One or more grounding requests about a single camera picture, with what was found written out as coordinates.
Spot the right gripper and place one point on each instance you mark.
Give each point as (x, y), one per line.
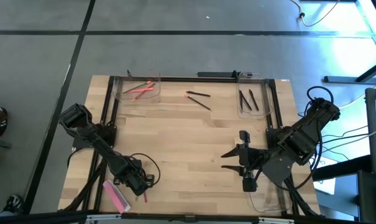
(248, 158)

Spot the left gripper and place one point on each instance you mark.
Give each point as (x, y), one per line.
(133, 177)

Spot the red crayon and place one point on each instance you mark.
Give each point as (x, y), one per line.
(145, 197)

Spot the red pencil orange eraser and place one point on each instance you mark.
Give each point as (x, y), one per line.
(138, 96)

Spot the green pencil orange eraser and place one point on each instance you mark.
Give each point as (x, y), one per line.
(135, 88)

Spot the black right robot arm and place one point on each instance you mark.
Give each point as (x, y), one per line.
(299, 140)

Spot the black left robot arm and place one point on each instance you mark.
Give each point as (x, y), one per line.
(97, 146)

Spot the pink rectangular eraser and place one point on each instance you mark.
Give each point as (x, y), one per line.
(116, 196)

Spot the clear plastic bin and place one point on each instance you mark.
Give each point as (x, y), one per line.
(125, 96)
(263, 105)
(268, 202)

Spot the black pencil orange eraser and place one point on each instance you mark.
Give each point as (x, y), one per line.
(198, 102)

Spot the black flat metal bar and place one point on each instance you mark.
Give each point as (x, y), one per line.
(215, 74)

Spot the white paper sheet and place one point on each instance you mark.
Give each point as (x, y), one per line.
(326, 186)

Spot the black beam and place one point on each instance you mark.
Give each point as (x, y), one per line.
(343, 168)

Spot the grey cabinet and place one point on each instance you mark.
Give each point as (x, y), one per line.
(375, 140)

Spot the dark cabinet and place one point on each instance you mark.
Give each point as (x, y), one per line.
(372, 199)

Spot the black and silver rail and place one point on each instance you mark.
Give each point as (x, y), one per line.
(156, 216)

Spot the small black camera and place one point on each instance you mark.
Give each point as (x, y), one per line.
(190, 218)

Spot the black table frame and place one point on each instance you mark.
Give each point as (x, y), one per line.
(175, 79)

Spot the black desk leg frame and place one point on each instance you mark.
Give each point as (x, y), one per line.
(346, 79)

